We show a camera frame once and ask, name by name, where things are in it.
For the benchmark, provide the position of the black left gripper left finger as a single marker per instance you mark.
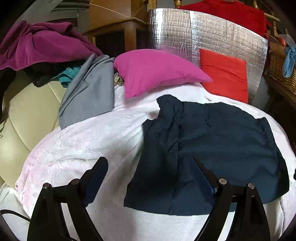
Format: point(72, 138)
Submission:
point(48, 222)

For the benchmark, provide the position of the dark navy garment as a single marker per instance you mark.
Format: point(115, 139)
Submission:
point(225, 139)

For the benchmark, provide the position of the white bed blanket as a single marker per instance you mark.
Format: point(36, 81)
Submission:
point(65, 154)

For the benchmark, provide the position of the cream leather seat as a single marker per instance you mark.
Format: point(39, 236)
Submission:
point(29, 114)

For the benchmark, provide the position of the red pillow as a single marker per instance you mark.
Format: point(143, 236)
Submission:
point(228, 74)

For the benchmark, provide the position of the grey garment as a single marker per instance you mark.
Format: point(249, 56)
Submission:
point(90, 93)

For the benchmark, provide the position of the teal garment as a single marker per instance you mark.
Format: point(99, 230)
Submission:
point(66, 77)

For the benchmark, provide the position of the wicker basket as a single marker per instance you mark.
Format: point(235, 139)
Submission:
point(275, 72)

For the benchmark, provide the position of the light blue cloth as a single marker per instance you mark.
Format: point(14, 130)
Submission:
point(289, 61)

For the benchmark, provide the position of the pink pillow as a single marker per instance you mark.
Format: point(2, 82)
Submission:
point(146, 69)

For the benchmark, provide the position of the magenta garment pile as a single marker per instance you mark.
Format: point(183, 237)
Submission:
point(25, 45)

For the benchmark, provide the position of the silver foil insulation panel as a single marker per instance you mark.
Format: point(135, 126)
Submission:
point(184, 33)

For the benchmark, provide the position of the red cloth on headboard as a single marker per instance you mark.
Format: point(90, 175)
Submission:
point(235, 11)

